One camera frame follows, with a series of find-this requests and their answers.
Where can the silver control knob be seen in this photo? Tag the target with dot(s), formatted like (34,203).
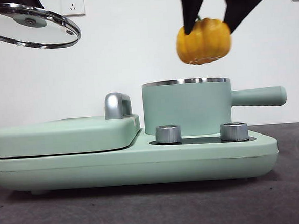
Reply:
(167,135)
(234,132)

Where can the green griddle cover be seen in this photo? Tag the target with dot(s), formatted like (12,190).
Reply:
(64,138)

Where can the green breakfast machine base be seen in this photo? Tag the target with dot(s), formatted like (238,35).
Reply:
(168,162)

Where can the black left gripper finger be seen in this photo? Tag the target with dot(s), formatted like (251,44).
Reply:
(35,1)

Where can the yellow pumpkin with green stem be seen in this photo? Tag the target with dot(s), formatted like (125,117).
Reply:
(203,44)

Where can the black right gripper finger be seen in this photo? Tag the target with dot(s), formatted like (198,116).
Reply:
(192,4)
(242,5)

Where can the glass lid with green knob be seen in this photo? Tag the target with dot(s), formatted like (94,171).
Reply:
(30,21)

